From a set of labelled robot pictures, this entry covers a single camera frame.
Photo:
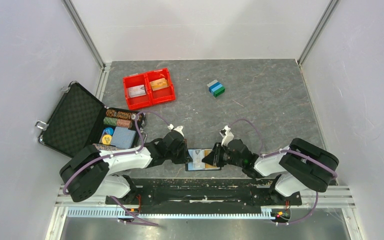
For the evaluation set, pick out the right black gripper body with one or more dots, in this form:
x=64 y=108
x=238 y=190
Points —
x=225 y=158

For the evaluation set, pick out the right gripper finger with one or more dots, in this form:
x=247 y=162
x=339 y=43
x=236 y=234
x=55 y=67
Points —
x=210 y=159
x=217 y=148

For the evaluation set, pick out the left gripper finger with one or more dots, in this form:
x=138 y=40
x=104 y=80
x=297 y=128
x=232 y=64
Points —
x=185 y=150
x=186 y=159

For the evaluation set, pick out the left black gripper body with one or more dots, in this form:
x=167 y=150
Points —
x=176 y=156

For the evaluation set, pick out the orange VIP card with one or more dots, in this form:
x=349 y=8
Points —
x=207 y=166

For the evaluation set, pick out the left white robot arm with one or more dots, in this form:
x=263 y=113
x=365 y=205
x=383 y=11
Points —
x=97 y=172

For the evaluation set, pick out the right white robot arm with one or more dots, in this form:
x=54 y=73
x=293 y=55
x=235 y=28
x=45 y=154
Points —
x=299 y=166

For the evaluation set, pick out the blue playing card deck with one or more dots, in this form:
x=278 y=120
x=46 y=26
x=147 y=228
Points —
x=123 y=138

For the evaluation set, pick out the gold cards in bin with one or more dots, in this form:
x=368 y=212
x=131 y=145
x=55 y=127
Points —
x=159 y=84

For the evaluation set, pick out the silver cards in bin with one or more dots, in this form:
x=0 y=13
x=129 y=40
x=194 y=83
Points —
x=137 y=91

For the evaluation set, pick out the right red bin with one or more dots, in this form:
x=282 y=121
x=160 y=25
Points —
x=163 y=95

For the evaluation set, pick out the red bin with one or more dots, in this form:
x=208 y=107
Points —
x=163 y=95
x=138 y=102

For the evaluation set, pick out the grey blue green block stack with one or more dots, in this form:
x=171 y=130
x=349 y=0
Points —
x=216 y=88

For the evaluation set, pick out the blue round chip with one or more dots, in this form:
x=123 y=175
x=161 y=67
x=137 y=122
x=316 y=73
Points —
x=108 y=131

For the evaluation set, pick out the yellow dealer chip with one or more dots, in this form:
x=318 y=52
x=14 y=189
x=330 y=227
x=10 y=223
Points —
x=106 y=139

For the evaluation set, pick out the orange brown chip roll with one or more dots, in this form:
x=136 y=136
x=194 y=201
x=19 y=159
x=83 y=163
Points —
x=112 y=114

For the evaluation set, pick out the blue orange chip roll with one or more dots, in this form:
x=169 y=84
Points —
x=103 y=147

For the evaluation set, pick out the left red bin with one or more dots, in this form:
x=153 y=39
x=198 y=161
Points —
x=138 y=102

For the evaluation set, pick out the black poker chip case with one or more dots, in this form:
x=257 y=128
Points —
x=77 y=121

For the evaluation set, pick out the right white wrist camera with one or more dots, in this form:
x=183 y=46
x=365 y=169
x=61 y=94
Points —
x=227 y=135

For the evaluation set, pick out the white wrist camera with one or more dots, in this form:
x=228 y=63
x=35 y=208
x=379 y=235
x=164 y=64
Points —
x=178 y=129
x=227 y=135

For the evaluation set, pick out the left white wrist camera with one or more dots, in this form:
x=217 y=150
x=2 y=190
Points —
x=178 y=129

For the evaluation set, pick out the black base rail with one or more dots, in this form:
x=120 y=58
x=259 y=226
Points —
x=204 y=196

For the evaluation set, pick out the aluminium toothed rail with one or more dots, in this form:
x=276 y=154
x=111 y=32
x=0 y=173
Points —
x=119 y=213

